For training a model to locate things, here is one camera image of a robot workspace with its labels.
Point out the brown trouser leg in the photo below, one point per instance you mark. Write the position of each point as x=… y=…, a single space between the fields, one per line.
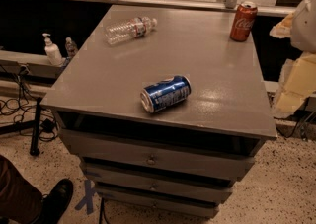
x=19 y=200

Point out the small clear bottle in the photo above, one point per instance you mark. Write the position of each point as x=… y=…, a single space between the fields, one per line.
x=71 y=47

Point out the clear plastic water bottle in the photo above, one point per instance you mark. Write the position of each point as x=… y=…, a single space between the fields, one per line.
x=129 y=30

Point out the top grey drawer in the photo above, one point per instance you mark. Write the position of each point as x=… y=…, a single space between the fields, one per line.
x=127 y=152

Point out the white pump sanitizer bottle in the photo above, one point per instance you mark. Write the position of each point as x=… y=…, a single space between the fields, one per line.
x=52 y=51

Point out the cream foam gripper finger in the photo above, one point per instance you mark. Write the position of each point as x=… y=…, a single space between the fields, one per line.
x=283 y=28
x=297 y=81

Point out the red coke can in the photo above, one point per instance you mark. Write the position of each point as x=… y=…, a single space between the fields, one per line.
x=244 y=19

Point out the grey drawer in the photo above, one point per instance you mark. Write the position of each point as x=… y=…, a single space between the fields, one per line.
x=113 y=176
x=158 y=201
x=127 y=152

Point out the grey drawer cabinet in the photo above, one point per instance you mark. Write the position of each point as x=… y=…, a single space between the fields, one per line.
x=169 y=121

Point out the black stand leg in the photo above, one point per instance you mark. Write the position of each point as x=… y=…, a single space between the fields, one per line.
x=34 y=125

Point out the bottom grey drawer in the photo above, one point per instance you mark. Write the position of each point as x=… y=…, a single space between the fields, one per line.
x=158 y=201

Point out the middle grey drawer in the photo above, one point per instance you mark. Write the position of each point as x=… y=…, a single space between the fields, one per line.
x=113 y=176

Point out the black shoe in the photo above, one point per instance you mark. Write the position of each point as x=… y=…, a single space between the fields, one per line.
x=56 y=203

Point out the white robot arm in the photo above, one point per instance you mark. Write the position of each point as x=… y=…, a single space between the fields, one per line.
x=303 y=33

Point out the blue pepsi can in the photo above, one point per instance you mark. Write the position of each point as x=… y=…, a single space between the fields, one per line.
x=166 y=93

